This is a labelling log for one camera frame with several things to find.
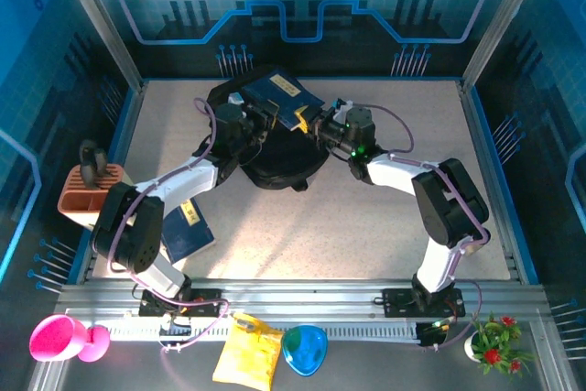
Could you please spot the blue book with yellow label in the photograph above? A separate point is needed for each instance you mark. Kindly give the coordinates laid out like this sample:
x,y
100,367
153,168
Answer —
x,y
187,231
279,93

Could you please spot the black backpack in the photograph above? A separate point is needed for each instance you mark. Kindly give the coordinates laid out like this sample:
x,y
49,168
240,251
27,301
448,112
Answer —
x,y
288,162

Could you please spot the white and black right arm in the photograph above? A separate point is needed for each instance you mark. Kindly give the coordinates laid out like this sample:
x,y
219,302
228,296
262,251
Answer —
x,y
403,176

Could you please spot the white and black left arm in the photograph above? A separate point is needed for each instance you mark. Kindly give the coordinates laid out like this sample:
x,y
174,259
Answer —
x,y
183,180

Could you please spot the terracotta and white desk organizer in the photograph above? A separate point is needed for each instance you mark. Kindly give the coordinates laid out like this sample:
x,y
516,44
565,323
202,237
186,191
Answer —
x,y
80,201

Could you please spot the blue triangular bowl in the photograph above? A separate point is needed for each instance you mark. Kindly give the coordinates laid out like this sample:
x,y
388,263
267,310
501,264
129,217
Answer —
x,y
304,350

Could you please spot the yellow plastic pouch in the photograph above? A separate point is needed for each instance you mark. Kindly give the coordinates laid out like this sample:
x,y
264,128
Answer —
x,y
247,354

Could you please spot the potted plant with red flowers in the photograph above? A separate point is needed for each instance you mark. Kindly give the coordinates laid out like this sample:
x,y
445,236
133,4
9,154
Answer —
x,y
494,345

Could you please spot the pink goblet cup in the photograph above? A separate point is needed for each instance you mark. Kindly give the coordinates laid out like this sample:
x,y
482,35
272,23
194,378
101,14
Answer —
x,y
59,338

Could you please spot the aluminium mounting rail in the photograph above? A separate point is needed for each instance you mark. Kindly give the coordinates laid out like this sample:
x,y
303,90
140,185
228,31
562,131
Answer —
x,y
302,295

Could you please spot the aluminium frame post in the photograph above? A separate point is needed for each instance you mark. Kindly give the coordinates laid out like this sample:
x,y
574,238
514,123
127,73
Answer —
x,y
98,24
503,15

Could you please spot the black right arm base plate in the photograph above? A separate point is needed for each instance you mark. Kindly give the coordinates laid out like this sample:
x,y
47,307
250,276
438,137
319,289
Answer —
x,y
398,303

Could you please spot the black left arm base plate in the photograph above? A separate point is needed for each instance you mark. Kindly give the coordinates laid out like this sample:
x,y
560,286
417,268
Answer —
x,y
206,301

